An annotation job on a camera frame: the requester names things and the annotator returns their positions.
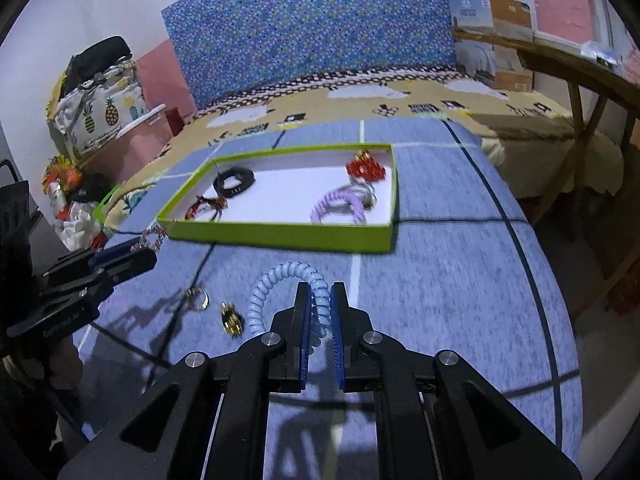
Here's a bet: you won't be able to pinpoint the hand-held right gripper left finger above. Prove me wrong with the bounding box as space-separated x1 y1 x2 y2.
57 282 313 480

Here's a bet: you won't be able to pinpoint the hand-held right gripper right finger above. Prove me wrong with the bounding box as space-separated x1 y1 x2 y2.
330 282 583 480

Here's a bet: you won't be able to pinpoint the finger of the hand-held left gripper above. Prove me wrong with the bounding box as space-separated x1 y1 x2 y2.
41 249 158 307
42 237 146 281

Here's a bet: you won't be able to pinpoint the beaded chain bracelet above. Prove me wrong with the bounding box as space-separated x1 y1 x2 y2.
131 227 169 254

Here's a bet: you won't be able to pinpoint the light blue spiral hair tie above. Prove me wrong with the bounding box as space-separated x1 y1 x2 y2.
248 261 331 351

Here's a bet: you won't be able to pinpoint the gold black ornament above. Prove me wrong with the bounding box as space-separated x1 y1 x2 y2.
220 301 247 339

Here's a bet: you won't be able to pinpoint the red braided bracelet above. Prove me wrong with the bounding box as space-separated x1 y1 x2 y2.
185 196 229 222

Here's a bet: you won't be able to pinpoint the green shallow cardboard box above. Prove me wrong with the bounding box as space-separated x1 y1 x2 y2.
156 143 399 254

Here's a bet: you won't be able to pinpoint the black band bracelet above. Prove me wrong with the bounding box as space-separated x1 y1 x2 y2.
212 167 256 197

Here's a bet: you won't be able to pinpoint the purple spiral hair tie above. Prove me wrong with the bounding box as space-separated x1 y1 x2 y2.
310 185 376 225

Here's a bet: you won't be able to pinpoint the grey ribbon hair clip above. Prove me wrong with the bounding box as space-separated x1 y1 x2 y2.
340 185 377 210

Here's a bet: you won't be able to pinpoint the red bead ornament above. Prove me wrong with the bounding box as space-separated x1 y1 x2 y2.
346 150 386 182

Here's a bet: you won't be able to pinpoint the white plastic bag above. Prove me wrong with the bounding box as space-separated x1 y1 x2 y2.
55 200 104 251

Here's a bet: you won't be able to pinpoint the green plastic item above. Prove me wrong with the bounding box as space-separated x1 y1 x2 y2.
92 185 121 221

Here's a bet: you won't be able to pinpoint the black round item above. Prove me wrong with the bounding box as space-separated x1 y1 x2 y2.
75 172 111 204

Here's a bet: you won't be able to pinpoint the orange yellow artificial flowers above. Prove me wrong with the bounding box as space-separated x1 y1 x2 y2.
42 156 84 196

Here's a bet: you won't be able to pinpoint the pink storage box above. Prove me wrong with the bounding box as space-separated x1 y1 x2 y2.
80 105 176 187

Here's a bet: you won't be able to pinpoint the pineapple print bag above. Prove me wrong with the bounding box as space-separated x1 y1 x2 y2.
52 62 151 159

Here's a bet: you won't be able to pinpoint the black bag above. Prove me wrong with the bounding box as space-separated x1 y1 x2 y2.
65 36 132 99

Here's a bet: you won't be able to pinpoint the yellow printed bed sheet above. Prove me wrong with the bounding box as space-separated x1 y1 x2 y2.
107 67 626 241

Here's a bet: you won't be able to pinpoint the blue floral headboard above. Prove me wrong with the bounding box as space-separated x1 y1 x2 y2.
161 0 483 111

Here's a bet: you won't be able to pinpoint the white cloth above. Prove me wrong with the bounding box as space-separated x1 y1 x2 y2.
457 40 496 79

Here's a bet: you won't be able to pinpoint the brown cardboard box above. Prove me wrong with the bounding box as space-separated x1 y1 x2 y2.
492 45 534 94
487 0 536 44

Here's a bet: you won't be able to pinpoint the blue white carton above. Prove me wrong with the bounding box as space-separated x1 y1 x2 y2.
448 0 494 29

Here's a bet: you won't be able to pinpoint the wooden table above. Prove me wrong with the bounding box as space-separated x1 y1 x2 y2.
450 27 640 317

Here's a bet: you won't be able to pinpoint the clear blue packet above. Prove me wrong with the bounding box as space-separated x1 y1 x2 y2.
582 42 619 66

